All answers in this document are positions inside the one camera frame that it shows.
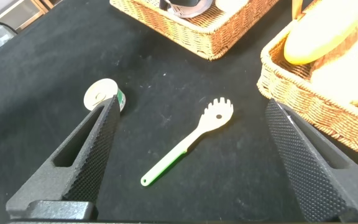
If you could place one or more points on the rectangular wicker basket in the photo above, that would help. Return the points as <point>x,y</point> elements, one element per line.
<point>306,102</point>
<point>197,31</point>

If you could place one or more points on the black tablecloth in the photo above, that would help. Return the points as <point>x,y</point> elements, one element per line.
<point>182,77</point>

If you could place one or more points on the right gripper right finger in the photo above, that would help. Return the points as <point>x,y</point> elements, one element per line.
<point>315,174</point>

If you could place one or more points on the toy yellow papaya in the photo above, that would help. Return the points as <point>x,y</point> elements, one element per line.
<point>322,31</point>

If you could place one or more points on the white soap box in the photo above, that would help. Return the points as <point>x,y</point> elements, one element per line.
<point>230,4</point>

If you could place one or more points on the toy white garlic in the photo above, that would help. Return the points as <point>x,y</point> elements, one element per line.
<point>343,74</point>

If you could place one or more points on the pull tab tin can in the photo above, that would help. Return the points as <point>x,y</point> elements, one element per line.
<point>99,91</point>

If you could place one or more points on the white round container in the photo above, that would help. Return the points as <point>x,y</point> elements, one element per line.
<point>191,12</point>

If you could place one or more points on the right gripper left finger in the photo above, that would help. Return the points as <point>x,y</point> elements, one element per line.
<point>82,174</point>

